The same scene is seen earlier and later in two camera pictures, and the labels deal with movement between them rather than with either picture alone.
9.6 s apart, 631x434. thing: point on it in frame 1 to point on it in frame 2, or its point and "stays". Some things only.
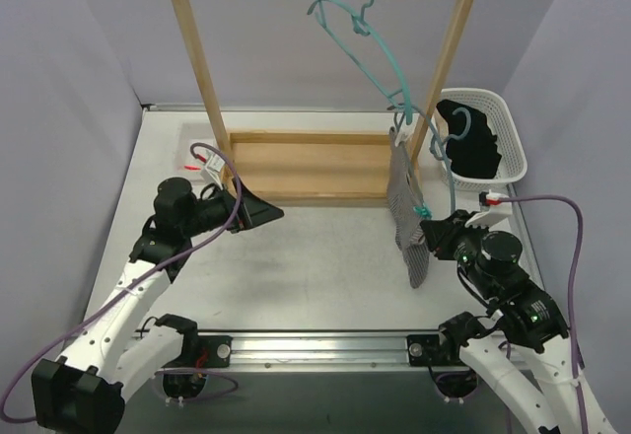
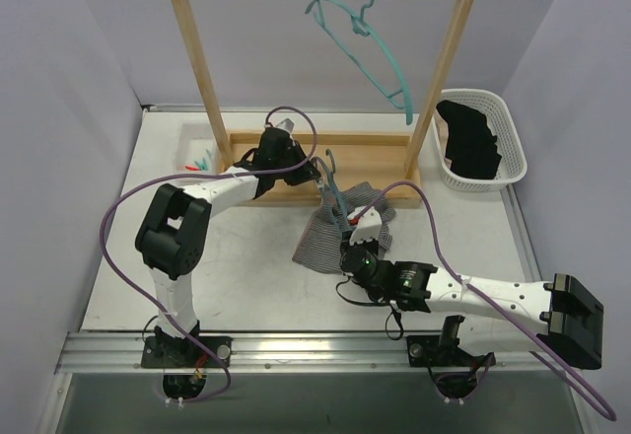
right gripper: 443,235 to 348,247
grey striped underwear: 402,201 to 319,247
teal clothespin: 423,211 to 201,166
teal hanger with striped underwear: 438,146 to 330,175
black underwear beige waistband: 475,155 stays
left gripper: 242,208 to 296,161
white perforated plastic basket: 494,107 stays
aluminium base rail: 323,349 stays
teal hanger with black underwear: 358,19 stays
